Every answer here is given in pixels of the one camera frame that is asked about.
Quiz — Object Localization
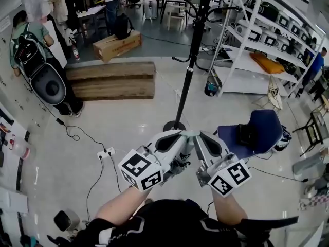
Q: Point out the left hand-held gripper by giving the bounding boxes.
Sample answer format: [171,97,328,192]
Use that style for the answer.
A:
[117,130,191,192]

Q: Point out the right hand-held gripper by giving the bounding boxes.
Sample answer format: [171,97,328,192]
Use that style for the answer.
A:
[194,131,252,197]

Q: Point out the mint green folding umbrella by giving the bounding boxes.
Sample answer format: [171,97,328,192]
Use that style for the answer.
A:
[179,129,202,156]

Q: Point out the black metal coat rack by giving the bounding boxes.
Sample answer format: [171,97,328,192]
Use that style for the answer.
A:
[163,0,242,138]

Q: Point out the person's right forearm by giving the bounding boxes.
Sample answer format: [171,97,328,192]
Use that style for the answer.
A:
[210,188,249,226]

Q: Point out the person's left forearm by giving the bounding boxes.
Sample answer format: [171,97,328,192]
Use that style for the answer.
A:
[94,185,153,227]

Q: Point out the white metal shelving unit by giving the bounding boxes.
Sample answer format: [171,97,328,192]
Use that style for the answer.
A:
[208,0,326,99]

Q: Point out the black pouch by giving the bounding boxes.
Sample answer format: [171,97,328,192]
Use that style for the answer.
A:
[235,123,258,147]

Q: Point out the blue plastic chair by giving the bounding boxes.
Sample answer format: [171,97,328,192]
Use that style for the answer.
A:
[217,109,284,160]

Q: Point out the black mesh trash bin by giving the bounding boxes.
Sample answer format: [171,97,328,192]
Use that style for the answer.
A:
[204,75,223,97]

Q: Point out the blue white bag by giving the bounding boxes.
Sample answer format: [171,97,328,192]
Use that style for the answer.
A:
[272,124,293,152]

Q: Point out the wooden pallet platform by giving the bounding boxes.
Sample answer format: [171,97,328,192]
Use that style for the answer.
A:
[65,62,156,101]

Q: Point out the person's black shirt torso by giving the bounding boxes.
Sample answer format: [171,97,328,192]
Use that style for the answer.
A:
[47,198,300,247]

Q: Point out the grey plastic chair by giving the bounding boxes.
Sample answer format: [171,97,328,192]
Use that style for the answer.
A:
[292,152,329,181]

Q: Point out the orange cushion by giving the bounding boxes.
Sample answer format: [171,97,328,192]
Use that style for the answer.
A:
[249,51,286,75]

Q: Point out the brown cardboard box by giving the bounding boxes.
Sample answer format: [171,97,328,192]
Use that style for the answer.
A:
[92,29,142,63]

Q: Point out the row of white appliances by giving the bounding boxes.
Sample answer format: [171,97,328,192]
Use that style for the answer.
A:
[235,0,319,61]

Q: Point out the black backpack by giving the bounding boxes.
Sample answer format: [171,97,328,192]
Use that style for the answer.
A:
[114,13,134,40]

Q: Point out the white wooden chair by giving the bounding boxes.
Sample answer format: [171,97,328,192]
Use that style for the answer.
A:
[167,6,188,32]

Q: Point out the small white fan heater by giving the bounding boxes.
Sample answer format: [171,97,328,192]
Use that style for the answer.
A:
[53,209,81,233]

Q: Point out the black white backpack rig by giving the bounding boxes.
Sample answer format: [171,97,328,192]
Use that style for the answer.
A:
[12,33,67,107]

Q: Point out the clear plastic bottle red label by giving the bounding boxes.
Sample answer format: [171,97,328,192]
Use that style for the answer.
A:
[8,134,31,161]

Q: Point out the white top desk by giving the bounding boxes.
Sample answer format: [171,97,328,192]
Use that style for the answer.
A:
[76,5,107,47]

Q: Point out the cluttered white table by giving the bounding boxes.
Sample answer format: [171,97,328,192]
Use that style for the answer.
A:
[0,103,39,247]

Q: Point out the white wire chair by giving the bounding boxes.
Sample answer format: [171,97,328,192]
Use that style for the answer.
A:
[253,74,284,112]

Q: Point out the black frame side table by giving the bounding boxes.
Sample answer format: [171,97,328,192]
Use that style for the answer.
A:
[292,109,325,157]

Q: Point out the black power adapter cable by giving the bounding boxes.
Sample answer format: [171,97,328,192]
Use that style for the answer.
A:
[55,117,107,153]

